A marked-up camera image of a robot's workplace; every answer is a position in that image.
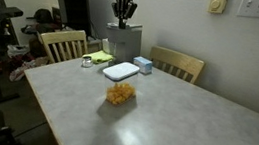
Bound small metal cup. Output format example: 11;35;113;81
80;54;95;70

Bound white rectangular plastic tray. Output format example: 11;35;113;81
100;58;142;85

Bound blue white tissue box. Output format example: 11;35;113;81
130;55;155;76

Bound green cloth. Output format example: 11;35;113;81
81;47;116;67

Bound pile of clothes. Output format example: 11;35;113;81
1;41;53;87

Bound orange snack pieces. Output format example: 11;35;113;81
104;80;138;108

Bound wooden chair with slats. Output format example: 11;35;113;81
146;44;207;86
35;24;93;70

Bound beige thermostat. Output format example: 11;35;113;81
206;0;229;16

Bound black flat monitor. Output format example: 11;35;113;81
47;0;97;39

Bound black bag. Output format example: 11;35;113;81
32;7;57;26

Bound white bottle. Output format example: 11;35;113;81
100;37;114;55

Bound white light switch plate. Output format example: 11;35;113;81
236;0;259;20

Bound black depth camera bar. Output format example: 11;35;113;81
0;4;25;26

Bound clear plastic container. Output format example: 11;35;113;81
100;68;140;109

